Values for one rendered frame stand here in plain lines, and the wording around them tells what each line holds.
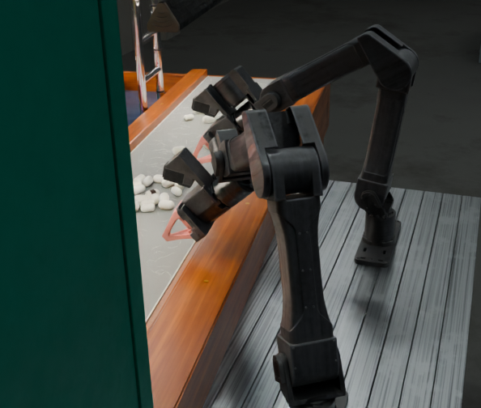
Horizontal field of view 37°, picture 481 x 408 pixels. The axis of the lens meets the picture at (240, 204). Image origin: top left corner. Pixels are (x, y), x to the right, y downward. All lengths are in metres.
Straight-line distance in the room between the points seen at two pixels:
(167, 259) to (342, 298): 0.34
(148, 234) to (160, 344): 0.41
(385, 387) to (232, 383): 0.24
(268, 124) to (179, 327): 0.36
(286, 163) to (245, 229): 0.48
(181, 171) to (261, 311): 0.30
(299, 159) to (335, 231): 0.68
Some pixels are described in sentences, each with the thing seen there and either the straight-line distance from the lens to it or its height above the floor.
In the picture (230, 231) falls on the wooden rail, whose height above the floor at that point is 0.76.
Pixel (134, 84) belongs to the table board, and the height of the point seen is 0.70.
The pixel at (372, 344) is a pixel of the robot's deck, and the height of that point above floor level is 0.67.
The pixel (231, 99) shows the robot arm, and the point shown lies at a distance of 1.52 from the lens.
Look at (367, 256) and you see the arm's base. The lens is 1.50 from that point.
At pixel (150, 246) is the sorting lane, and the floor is 0.74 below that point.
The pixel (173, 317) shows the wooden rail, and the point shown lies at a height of 0.77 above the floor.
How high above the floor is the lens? 1.42
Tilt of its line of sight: 26 degrees down
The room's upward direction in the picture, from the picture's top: 1 degrees counter-clockwise
